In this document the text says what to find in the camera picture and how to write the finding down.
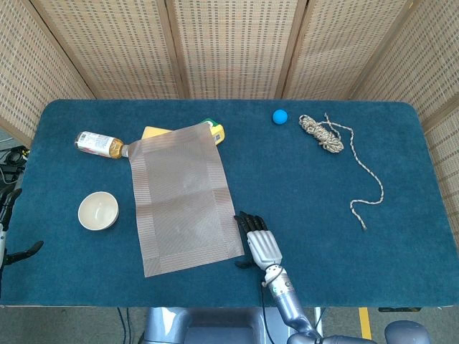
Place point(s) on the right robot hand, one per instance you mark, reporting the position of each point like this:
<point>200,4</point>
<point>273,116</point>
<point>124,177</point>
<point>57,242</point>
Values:
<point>263,247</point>

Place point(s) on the bamboo folding screen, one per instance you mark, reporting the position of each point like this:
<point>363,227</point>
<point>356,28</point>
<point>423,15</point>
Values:
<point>233,46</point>

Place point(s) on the blue carpet table cover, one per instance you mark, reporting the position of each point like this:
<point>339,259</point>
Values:
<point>322,251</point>

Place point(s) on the cream bowl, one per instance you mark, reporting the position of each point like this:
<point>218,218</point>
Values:
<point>97,210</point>

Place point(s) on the yellow green lidded container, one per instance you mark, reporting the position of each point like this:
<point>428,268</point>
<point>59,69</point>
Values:
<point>218,134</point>

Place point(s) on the blue ball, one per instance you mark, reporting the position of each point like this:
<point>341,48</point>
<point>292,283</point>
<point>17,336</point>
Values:
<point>280,117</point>

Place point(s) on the yellow sponge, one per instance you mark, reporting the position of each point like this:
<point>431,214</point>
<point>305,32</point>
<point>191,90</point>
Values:
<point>154,132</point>

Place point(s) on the metal table leg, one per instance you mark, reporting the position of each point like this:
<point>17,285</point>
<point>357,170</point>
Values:
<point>318,322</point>

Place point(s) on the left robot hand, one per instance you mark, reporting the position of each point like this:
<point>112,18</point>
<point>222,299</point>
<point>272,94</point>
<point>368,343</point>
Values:
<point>7,208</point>

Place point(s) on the gray woven placemat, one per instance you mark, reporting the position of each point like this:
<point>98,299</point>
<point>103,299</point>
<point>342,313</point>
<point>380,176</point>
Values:
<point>183,200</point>

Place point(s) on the blue-gray robot base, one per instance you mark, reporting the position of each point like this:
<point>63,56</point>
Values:
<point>215,326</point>

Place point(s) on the plastic tea bottle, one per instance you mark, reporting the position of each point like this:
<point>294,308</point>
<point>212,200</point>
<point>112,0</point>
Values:
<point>97,143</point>

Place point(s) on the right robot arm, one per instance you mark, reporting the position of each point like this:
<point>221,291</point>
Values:
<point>290,308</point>

